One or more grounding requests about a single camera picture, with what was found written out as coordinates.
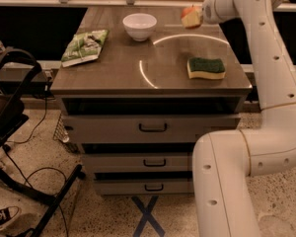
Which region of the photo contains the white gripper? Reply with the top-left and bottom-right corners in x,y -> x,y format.
181,0 -> 238,29

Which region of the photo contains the red apple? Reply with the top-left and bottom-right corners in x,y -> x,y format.
181,6 -> 201,18

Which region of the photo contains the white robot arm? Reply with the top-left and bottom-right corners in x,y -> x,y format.
192,0 -> 296,237

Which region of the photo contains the green jalapeno chip bag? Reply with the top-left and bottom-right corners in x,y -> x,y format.
61,30 -> 109,67

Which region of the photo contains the green yellow sponge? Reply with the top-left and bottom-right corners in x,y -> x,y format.
186,57 -> 226,80

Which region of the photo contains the white ceramic bowl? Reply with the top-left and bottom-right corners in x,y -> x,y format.
122,13 -> 157,41

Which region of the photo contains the grey drawer cabinet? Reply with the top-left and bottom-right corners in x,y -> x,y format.
49,6 -> 254,197

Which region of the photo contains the top grey drawer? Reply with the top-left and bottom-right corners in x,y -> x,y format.
62,115 -> 240,144

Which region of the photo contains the grey drawer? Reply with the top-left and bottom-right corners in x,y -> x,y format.
62,115 -> 240,144
82,153 -> 192,173
94,179 -> 193,196

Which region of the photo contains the middle grey drawer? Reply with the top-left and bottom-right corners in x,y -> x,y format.
82,153 -> 192,173

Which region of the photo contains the black metal stand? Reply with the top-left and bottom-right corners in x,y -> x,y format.
0,47 -> 85,237

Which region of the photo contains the bottom grey drawer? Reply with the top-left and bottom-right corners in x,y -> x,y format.
94,179 -> 193,196

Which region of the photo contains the blue tape cross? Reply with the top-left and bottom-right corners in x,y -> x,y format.
131,196 -> 165,237

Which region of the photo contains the black white sneaker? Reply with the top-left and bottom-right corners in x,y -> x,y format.
0,206 -> 21,230

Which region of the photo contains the wire mesh basket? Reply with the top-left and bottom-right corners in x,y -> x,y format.
52,116 -> 79,154

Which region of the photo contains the black floor cable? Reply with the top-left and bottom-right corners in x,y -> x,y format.
3,82 -> 70,237

